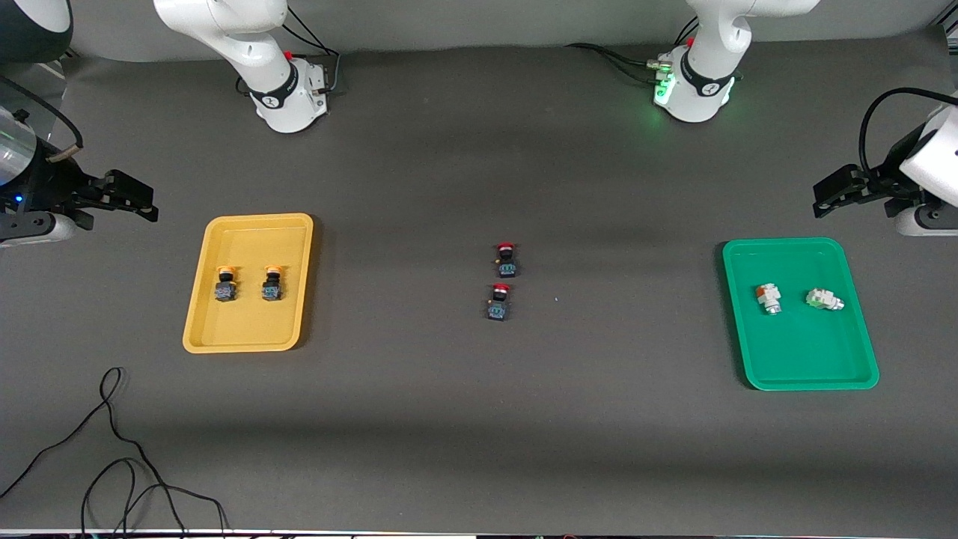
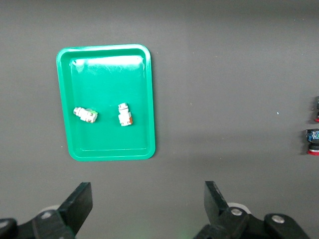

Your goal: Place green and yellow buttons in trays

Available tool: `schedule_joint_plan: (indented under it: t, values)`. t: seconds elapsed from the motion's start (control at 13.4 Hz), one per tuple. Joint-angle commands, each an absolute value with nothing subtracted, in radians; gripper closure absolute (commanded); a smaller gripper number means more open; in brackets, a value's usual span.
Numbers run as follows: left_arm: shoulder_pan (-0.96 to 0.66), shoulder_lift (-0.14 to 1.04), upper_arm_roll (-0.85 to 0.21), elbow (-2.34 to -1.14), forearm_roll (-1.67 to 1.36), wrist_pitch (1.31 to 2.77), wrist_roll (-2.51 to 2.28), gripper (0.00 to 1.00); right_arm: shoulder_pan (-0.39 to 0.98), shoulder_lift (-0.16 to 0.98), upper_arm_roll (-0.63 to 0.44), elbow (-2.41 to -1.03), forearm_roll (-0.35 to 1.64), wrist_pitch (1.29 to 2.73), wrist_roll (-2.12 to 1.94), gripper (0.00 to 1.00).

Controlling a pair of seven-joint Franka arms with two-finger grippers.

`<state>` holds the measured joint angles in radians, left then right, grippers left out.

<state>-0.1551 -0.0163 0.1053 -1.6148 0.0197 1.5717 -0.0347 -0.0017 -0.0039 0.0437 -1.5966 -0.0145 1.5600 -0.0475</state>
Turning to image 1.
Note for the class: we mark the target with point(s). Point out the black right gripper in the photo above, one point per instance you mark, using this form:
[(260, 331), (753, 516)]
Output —
[(54, 184)]

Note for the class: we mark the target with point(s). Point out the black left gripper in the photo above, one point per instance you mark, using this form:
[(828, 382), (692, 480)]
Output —
[(885, 183)]

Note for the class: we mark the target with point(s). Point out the green push button switch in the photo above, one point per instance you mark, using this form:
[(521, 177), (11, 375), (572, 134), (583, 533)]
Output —
[(823, 299)]

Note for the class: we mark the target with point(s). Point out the white orange switch part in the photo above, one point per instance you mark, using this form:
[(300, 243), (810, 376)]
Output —
[(768, 298)]

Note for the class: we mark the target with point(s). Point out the yellow push button switch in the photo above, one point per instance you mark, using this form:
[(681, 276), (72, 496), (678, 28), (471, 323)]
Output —
[(225, 289), (272, 288)]

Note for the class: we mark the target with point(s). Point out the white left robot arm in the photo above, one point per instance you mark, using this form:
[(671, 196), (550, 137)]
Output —
[(700, 82)]

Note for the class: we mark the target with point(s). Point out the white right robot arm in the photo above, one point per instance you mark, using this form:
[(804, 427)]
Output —
[(262, 90)]

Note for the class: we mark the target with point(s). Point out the green plastic tray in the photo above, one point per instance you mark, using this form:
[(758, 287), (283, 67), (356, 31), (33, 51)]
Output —
[(801, 352)]

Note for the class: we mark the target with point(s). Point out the yellow plastic tray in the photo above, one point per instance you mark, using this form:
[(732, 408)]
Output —
[(251, 329)]

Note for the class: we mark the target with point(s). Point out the dark grey table mat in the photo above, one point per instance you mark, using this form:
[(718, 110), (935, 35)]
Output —
[(479, 419)]

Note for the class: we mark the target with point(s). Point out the red push button switch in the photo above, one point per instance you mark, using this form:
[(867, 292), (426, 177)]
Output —
[(507, 263), (498, 307)]

